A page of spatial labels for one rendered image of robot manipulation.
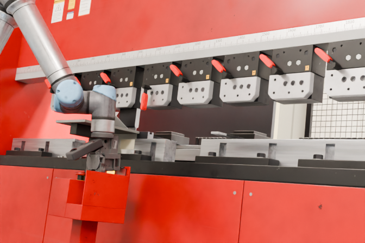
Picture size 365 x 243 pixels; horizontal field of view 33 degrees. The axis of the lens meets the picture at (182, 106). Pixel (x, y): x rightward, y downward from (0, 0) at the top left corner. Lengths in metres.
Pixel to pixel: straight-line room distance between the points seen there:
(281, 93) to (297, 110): 2.79
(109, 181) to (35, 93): 1.35
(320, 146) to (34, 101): 1.76
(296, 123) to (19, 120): 2.29
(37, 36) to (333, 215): 0.98
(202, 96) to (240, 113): 0.61
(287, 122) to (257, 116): 2.08
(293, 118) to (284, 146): 2.82
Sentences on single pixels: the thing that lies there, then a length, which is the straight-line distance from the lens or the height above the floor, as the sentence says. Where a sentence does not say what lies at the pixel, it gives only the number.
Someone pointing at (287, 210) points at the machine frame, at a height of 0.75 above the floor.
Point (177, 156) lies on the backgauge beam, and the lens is 2.52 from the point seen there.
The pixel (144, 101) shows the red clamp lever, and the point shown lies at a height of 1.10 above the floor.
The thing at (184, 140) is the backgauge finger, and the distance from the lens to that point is 2.55.
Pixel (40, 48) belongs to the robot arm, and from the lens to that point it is 1.85.
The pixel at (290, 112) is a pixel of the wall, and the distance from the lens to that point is 4.72.
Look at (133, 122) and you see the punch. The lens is 2.40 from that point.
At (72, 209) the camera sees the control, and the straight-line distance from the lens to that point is 1.92.
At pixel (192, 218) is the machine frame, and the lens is 1.92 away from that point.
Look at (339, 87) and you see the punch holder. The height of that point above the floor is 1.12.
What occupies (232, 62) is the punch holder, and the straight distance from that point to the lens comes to 2.06.
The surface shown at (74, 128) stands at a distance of 2.26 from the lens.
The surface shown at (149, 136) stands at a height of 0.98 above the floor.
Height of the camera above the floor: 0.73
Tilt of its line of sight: 9 degrees up
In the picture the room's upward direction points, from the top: 6 degrees clockwise
